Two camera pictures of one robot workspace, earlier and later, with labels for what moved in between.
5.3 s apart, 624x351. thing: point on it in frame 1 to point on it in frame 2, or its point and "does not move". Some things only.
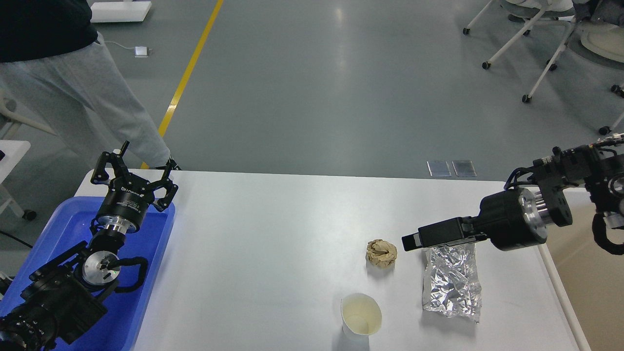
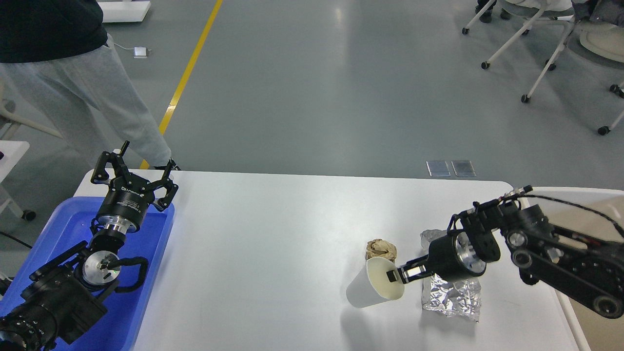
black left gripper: [125, 206] does not move
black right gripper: [512, 219] to [451, 258]
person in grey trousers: [57, 73] does not move
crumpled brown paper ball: [381, 253] does not move
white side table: [14, 151] does not move
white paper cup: [361, 316] to [370, 287]
